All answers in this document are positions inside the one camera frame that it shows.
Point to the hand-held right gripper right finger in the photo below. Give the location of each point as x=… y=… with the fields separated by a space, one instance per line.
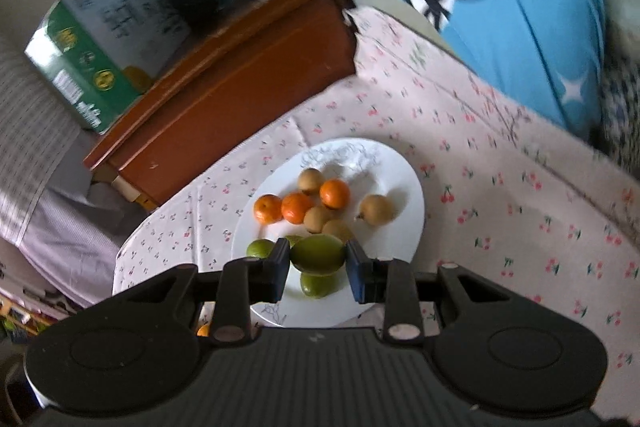
x=357 y=274

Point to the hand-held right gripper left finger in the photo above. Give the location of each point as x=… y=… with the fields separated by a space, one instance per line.
x=280 y=269

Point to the small green jujube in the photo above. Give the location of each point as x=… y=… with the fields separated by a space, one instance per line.
x=295 y=239
x=260 y=248

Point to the large green lime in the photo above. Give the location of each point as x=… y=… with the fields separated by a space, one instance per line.
x=317 y=253

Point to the small brown longan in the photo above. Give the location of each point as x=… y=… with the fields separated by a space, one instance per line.
x=336 y=229
x=316 y=217
x=311 y=180

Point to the small orange tangerine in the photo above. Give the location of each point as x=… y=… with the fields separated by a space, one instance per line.
x=268 y=208
x=297 y=207
x=335 y=193

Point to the white plate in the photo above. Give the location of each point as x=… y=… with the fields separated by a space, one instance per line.
x=397 y=227

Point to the large brown longan with stem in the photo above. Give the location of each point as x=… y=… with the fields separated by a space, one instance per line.
x=376 y=208

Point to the large orange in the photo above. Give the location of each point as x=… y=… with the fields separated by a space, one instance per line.
x=202 y=331

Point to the cherry print tablecloth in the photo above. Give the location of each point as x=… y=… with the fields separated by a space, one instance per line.
x=500 y=217

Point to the purple cloth cover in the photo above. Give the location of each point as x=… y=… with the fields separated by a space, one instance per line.
x=75 y=232

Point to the pink branch print cloth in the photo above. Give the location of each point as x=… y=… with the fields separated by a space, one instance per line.
x=450 y=57

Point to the green and white carton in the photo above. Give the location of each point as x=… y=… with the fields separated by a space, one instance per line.
x=85 y=72

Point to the plaid cloth with lace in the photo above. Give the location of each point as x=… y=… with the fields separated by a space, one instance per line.
x=30 y=132

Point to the blue floral quilt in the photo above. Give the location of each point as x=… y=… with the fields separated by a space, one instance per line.
x=620 y=107

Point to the blue pillow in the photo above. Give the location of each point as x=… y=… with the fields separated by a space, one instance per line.
x=525 y=7

